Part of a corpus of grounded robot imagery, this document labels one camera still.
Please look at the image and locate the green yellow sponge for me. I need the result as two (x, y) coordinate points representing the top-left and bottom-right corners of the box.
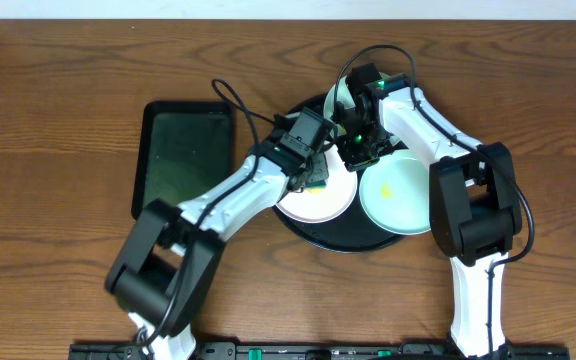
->
(304, 153), (329, 191)

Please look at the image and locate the mint plate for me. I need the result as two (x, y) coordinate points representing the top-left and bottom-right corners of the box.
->
(359, 149), (430, 236)
(323, 72), (391, 135)

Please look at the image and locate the black rectangular tray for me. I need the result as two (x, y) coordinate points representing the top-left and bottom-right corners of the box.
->
(131, 100), (235, 219)

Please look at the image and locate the black round tray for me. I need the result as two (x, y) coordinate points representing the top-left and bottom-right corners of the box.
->
(271, 93), (409, 254)

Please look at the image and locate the white pink plate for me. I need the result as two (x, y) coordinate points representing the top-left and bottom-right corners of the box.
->
(276, 146), (358, 223)

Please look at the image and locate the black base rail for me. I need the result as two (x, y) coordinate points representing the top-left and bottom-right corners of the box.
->
(67, 340), (572, 360)

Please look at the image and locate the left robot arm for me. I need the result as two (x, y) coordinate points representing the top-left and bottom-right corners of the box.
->
(104, 134), (331, 359)

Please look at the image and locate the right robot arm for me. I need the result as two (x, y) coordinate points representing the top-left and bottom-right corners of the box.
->
(323, 71), (531, 358)

